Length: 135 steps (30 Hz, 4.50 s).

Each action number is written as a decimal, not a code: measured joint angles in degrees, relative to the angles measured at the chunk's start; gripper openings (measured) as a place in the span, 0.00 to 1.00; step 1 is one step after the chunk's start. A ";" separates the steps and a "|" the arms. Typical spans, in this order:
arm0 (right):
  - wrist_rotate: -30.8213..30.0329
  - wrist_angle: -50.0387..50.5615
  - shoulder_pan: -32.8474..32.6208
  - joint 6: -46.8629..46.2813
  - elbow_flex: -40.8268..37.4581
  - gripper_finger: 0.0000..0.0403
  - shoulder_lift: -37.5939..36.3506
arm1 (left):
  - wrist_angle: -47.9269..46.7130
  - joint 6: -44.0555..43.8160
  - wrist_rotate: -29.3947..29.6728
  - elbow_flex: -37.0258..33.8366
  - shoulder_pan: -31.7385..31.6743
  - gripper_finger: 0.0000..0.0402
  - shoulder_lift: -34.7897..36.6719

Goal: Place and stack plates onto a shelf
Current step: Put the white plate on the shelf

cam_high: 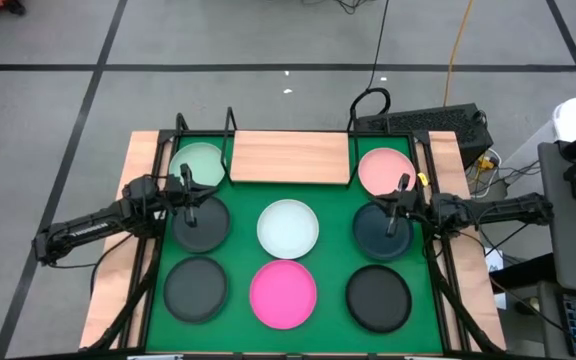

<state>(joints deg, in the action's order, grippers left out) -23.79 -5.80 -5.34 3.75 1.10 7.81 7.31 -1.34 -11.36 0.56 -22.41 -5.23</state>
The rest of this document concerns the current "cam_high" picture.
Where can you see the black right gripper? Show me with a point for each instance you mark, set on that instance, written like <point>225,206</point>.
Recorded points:
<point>415,206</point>

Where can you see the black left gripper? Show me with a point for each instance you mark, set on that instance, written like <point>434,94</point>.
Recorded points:
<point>174,194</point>

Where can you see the mint green plate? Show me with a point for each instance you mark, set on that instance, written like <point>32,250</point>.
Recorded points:
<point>200,159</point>

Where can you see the light pink plate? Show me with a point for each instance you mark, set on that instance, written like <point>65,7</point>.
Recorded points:
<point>383,167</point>

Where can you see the dark grey plate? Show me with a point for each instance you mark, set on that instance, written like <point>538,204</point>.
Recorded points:
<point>195,290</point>
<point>213,231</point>

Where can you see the navy blue plate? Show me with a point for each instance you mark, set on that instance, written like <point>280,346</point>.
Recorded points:
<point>373,242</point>

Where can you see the white plate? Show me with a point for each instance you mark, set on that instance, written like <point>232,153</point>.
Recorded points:
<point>288,229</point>

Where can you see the black plate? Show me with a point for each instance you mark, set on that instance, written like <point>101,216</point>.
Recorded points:
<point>378,299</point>

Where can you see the magenta plate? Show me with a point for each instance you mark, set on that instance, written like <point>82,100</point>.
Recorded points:
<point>283,295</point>

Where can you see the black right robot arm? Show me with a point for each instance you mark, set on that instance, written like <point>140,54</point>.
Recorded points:
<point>493,210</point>

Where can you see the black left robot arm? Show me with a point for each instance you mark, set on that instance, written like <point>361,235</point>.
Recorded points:
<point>88,225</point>

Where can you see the wooden shelf with black legs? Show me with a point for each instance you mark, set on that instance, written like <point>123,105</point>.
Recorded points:
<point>288,157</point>

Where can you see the yellow gripper tag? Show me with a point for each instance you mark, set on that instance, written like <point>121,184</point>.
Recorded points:
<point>422,179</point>

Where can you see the green table mat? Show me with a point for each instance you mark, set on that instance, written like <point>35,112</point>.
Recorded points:
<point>333,230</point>

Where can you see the black computer case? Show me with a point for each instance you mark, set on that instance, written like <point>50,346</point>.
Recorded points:
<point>433,122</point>

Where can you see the yellow power plug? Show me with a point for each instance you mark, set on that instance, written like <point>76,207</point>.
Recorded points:
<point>485,163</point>

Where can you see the white paper sheet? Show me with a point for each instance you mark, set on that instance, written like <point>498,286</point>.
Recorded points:
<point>495,260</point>

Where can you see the black side stand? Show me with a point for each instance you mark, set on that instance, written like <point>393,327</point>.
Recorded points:
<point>523,272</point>

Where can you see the grey side desk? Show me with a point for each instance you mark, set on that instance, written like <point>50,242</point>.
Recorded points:
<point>568,235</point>

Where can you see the black metal table frame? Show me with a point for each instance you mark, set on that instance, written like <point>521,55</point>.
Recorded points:
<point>393,134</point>

